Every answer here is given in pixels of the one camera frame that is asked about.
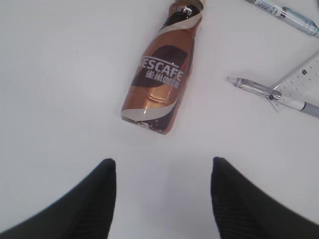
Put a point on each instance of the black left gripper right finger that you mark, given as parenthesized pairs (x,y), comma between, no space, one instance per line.
(243,211)

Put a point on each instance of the grey blue ballpoint pen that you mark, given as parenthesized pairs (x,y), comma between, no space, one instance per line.
(288,16)

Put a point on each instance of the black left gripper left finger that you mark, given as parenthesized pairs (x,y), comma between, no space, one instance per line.
(85,212)

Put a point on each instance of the brown Nescafe coffee bottle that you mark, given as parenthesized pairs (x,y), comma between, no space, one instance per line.
(161,77)

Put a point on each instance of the white grey ballpoint pen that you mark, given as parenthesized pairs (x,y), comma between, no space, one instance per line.
(273,96)

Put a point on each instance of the clear plastic ruler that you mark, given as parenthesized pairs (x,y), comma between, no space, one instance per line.
(296,84)

